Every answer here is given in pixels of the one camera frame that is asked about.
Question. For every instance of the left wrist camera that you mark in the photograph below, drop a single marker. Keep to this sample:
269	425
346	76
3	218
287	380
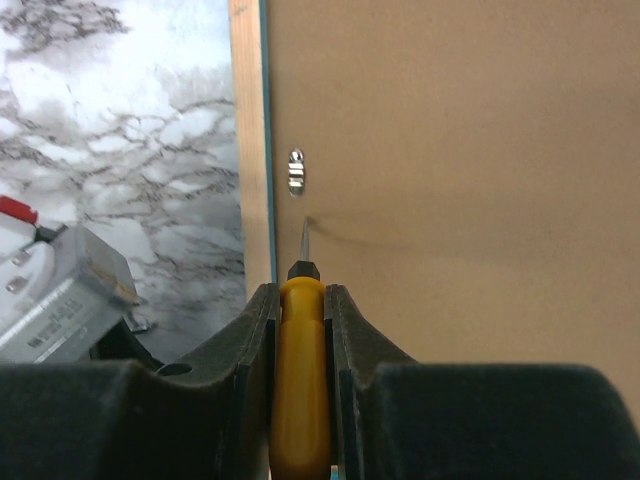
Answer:
66	295

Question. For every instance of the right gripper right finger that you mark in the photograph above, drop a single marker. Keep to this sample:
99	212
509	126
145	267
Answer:
397	418

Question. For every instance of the blue picture frame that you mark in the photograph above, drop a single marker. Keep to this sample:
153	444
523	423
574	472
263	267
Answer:
469	170

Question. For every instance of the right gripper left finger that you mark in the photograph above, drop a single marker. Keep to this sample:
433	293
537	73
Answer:
202	417

